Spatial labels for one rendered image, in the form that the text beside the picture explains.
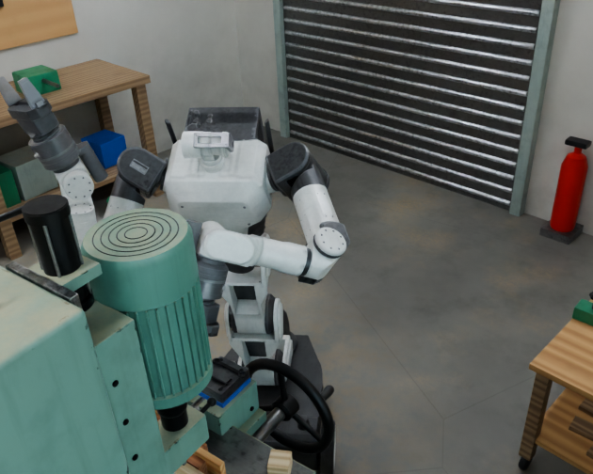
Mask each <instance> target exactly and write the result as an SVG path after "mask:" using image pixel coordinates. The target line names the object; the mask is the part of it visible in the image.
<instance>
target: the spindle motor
mask: <svg viewBox="0 0 593 474"><path fill-rule="evenodd" d="M81 253H82V255H83V256H85V257H87V258H89V259H91V260H94V261H97V262H99V263H100V264H101V268H102V272H103V273H102V274H101V275H99V276H97V277H96V278H94V279H92V280H91V281H90V282H89V285H90V288H91V289H92V292H93V296H94V299H95V300H97V301H98V302H100V303H101V304H103V305H105V306H107V307H110V308H112V309H114V310H116V311H118V312H120V313H122V314H124V315H126V316H128V317H130V318H132V319H134V321H135V325H136V332H137V336H138V340H139V344H140V349H141V353H142V356H143V361H144V365H145V369H146V373H147V377H148V381H149V386H150V390H151V394H152V401H153V406H154V410H161V409H168V408H172V407H175V406H178V405H181V404H183V403H186V402H188V401H190V400H192V399H193V398H195V397H196V396H197V395H199V394H200V393H201V392H202V391H203V390H204V389H205V388H206V386H207V385H208V383H209V382H210V380H211V377H212V374H213V361H212V356H211V351H210V344H209V338H208V332H207V325H206V320H205V313H204V307H203V301H202V295H201V288H200V277H199V269H198V263H197V257H196V250H195V245H194V238H193V232H192V228H191V227H190V225H189V224H188V223H187V222H186V220H185V219H184V218H183V217H182V216H181V215H179V214H177V213H175V212H173V211H169V210H164V209H157V208H144V209H134V210H130V211H125V212H121V213H116V214H113V215H110V216H108V217H107V218H105V219H103V220H101V221H99V222H98V223H96V224H95V225H94V226H92V227H91V228H90V229H89V230H88V231H87V233H86V234H85V236H84V239H83V242H82V244H81Z"/></svg>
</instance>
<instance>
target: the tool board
mask: <svg viewBox="0 0 593 474"><path fill-rule="evenodd" d="M74 33H78V29H77V24H76V20H75V16H74V12H73V7H72V0H0V50H4V49H8V48H12V47H17V46H21V45H25V44H29V43H33V42H38V41H42V40H49V39H53V38H58V37H62V36H66V35H70V34H74Z"/></svg>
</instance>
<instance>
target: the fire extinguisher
mask: <svg viewBox="0 0 593 474"><path fill-rule="evenodd" d="M591 142H592V141H590V140H586V139H582V138H578V137H574V136H570V137H568V138H567V139H566V140H565V145H569V146H572V147H575V148H574V152H570V153H568V154H567V156H566V158H565V159H564V161H563V162H562V164H561V168H560V173H559V178H558V184H557V188H556V193H555V198H554V203H553V211H552V216H551V220H550V221H548V222H547V223H546V224H545V225H544V226H543V227H541V228H540V233H539V235H542V236H544V237H547V238H550V239H553V240H556V241H558V242H561V243H563V244H566V245H569V244H570V243H571V242H572V241H573V240H574V239H575V238H577V237H578V236H579V235H580V234H581V233H582V232H583V228H584V225H581V224H578V223H576V220H577V215H578V212H579V207H580V203H581V198H582V194H583V191H584V186H585V178H586V174H587V170H588V164H587V159H586V156H585V155H584V154H583V153H582V149H584V150H586V149H587V148H589V147H590V146H591Z"/></svg>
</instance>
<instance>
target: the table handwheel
mask: <svg viewBox="0 0 593 474"><path fill-rule="evenodd" d="M246 367H248V368H249V375H250V378H251V377H252V374H253V373H255V372H256V371H259V370H269V371H274V372H277V373H278V377H279V383H280V396H279V398H278V399H277V400H276V401H274V402H273V403H272V404H270V405H259V408H261V409H262V410H264V411H271V412H270V413H269V414H268V415H267V416H266V421H265V422H264V424H263V425H262V426H261V427H260V428H259V429H258V430H257V431H256V432H255V433H254V434H253V435H252V436H253V437H255V438H257V439H258V440H260V441H262V442H264V441H265V440H266V439H267V437H268V436H269V435H270V436H271V437H273V438H274V439H275V440H277V441H278V442H279V443H281V444H282V445H283V446H285V447H287V448H288V449H291V450H294V451H297V452H301V453H305V454H316V453H319V452H322V451H324V450H326V449H327V448H328V447H329V445H330V444H331V442H332V440H333V437H334V422H333V417H332V415H331V412H330V410H329V407H328V405H327V403H326V401H325V399H324V398H323V396H322V395H321V394H320V392H319V391H318V390H317V388H316V387H315V386H314V385H313V384H312V383H311V382H310V381H309V380H308V379H307V378H306V377H305V376H304V375H303V374H301V373H300V372H299V371H297V370H295V369H294V368H292V367H291V366H289V365H287V364H285V363H283V362H280V361H278V360H275V359H270V358H259V359H255V360H252V361H251V362H249V363H248V365H247V366H246ZM284 376H285V377H286V378H288V379H289V380H291V381H292V382H294V383H295V384H296V385H297V386H298V387H300V388H301V389H302V390H303V391H304V392H305V394H306V395H307V396H308V397H309V398H310V400H311V401H312V402H313V404H314V406H315V408H316V409H317V411H318V413H319V416H320V418H321V420H322V424H323V434H322V435H321V434H319V433H318V432H317V431H316V430H315V429H314V428H313V427H312V426H311V425H310V424H309V423H308V422H307V421H305V420H304V419H303V418H302V417H301V416H300V415H299V414H298V413H297V411H298V410H299V404H298V401H297V399H296V397H295V396H293V395H292V394H290V393H287V390H286V385H285V377H284ZM291 418H293V419H294V420H295V421H296V422H297V423H298V424H300V425H301V426H302V427H303V428H304V429H305V430H306V431H307V432H308V433H309V434H310V435H312V436H313V437H314V438H315V439H316V440H317V441H316V442H313V443H307V442H302V441H298V440H296V439H294V438H292V437H291V436H289V435H287V434H285V433H284V432H282V431H281V430H280V429H279V428H277V427H278V425H279V424H280V423H281V422H282V421H289V420H290V419H291Z"/></svg>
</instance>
